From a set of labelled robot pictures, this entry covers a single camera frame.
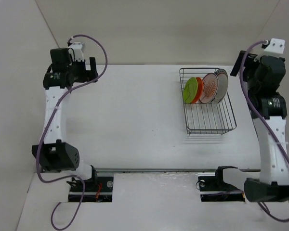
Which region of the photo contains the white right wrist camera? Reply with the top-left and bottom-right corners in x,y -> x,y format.
254,38 -> 285,62

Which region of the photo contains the white plate green red rim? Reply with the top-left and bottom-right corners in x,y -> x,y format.
212,69 -> 229,103

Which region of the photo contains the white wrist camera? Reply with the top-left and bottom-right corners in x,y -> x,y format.
254,38 -> 285,62
68,42 -> 85,62

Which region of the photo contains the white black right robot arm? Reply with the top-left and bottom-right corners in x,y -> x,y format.
237,51 -> 289,203

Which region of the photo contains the grey wire dish rack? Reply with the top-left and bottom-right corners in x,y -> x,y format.
179,67 -> 237,135

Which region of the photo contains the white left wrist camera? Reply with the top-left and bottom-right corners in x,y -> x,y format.
68,42 -> 85,62

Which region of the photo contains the white plate orange sunburst print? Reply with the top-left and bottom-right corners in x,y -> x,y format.
199,73 -> 218,104

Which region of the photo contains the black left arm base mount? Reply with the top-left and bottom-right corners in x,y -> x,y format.
67,176 -> 114,203

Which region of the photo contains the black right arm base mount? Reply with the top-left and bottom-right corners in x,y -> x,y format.
195,166 -> 245,202

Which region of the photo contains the orange plastic plate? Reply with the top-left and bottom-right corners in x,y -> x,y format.
191,77 -> 204,103

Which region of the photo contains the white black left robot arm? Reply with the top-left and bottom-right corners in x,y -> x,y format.
32,65 -> 258,191

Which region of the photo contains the green plastic plate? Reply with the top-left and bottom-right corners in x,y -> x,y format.
183,77 -> 198,103

